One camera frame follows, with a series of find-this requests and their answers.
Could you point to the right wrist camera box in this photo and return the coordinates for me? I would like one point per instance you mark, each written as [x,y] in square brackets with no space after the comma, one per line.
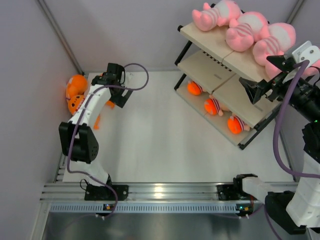
[303,51]

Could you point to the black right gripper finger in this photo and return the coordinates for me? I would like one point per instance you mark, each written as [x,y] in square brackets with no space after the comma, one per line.
[279,62]
[252,91]

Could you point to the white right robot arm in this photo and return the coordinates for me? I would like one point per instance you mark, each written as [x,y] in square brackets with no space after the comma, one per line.
[299,210]

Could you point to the beige three-tier shelf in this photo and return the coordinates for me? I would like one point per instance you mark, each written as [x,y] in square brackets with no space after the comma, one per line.
[207,60]

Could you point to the orange shark plush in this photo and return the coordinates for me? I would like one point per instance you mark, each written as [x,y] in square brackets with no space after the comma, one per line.
[77,85]
[75,102]

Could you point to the pink striped plush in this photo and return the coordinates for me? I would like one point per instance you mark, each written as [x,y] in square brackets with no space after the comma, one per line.
[244,31]
[272,71]
[219,15]
[275,39]

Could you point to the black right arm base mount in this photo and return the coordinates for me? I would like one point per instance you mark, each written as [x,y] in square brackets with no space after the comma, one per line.
[230,192]

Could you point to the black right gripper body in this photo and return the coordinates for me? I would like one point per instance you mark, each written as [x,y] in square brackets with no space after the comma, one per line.
[278,87]

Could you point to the orange plush on shelf right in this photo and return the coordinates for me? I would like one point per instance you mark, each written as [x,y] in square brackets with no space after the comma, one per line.
[236,125]

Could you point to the orange plush on shelf left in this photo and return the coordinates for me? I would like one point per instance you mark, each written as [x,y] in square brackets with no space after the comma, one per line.
[194,88]

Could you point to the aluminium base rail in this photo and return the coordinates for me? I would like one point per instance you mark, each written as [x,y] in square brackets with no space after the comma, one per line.
[196,198]

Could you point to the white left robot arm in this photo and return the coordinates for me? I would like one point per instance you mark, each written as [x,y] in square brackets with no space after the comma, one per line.
[78,141]

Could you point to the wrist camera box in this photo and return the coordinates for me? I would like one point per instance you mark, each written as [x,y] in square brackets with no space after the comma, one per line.
[127,76]
[303,51]

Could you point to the orange plush on shelf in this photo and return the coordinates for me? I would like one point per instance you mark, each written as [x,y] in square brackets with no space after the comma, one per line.
[194,88]
[215,107]
[236,125]

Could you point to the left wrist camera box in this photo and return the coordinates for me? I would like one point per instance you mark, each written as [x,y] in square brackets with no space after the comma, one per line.
[127,76]

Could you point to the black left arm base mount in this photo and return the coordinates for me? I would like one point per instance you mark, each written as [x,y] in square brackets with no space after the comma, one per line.
[102,193]

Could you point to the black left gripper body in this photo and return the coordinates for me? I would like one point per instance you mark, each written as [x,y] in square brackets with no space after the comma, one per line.
[115,95]

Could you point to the orange plush on shelf middle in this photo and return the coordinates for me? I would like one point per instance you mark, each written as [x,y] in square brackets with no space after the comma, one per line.
[215,107]

